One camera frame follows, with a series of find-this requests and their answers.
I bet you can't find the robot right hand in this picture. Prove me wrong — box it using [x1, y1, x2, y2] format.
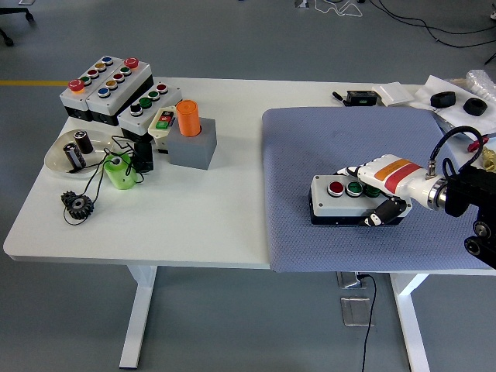
[335, 153, 435, 229]

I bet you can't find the four-button control box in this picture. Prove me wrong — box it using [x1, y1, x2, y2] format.
[308, 174, 408, 226]
[117, 81, 183, 145]

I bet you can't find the four-button control box, white lid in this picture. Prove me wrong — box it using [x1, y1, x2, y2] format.
[117, 81, 183, 145]

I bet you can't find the five-button box, mushroom button outermost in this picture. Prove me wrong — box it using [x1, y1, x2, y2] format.
[84, 57, 153, 127]

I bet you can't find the five-button box, blue button outermost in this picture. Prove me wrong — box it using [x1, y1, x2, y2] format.
[59, 56, 119, 122]

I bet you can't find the silver plastic bag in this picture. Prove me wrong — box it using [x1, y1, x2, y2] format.
[433, 108, 472, 139]

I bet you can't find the grey-blue honeycomb mat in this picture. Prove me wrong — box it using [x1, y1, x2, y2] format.
[261, 106, 496, 274]

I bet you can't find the flat white box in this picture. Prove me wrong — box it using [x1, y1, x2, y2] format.
[372, 82, 415, 108]

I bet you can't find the white paper sheet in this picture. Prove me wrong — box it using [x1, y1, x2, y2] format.
[410, 74, 496, 140]

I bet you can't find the small black device green label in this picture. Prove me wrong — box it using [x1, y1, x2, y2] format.
[346, 89, 379, 106]

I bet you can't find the clear bubble wrap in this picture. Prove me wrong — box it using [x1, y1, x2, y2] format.
[464, 69, 496, 98]

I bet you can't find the silver floor socket plate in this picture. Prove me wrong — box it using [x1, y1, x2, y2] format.
[339, 296, 375, 328]

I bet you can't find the white table leg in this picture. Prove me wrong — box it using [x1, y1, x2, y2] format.
[389, 273, 431, 372]
[119, 265, 159, 369]

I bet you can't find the grey block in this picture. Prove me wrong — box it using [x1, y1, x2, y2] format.
[166, 118, 217, 171]

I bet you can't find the orange cylinder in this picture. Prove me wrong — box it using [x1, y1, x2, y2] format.
[176, 99, 202, 138]

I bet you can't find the black power adapter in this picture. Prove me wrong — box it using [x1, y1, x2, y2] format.
[133, 141, 155, 173]

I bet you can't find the green plastic cylinder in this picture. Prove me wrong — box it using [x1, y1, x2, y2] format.
[102, 153, 140, 191]

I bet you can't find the black cylindrical capacitor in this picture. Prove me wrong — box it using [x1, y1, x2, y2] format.
[63, 142, 87, 174]
[73, 130, 95, 155]

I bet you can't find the large black gear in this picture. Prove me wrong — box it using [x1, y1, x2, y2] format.
[65, 194, 96, 222]

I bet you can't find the white shallow bowl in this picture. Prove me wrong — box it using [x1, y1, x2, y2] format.
[44, 129, 117, 180]

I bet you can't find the yellow floor tape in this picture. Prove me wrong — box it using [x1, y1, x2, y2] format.
[0, 80, 70, 87]

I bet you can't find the black office chair base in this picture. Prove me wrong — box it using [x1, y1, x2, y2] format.
[0, 0, 36, 47]

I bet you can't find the black foam ring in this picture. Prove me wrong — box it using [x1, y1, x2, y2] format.
[429, 91, 457, 109]
[463, 97, 487, 117]

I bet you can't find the brass valve red handle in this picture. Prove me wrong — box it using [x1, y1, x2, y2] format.
[467, 136, 496, 174]

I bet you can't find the black floor cable under table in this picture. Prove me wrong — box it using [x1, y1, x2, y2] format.
[356, 274, 377, 372]

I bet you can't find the long black floor cable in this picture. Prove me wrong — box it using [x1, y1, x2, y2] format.
[367, 0, 496, 50]

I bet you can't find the white floor cable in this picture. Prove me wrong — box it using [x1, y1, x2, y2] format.
[313, 0, 363, 17]

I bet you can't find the beige red-green switch box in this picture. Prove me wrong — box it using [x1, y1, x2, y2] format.
[148, 105, 179, 151]

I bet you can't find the thin black cord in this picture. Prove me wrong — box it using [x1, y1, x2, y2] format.
[63, 134, 146, 226]

